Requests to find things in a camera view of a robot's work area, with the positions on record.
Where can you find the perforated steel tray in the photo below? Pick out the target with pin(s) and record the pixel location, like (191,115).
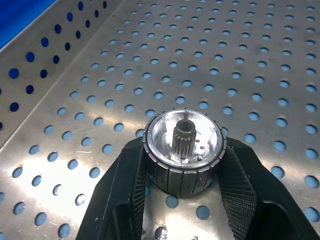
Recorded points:
(200,75)

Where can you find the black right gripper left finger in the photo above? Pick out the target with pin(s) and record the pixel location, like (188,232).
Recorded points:
(117,195)

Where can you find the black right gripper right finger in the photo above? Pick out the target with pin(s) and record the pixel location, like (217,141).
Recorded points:
(255,200)

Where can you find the silver metal roller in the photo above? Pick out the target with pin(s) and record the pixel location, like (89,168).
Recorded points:
(175,180)

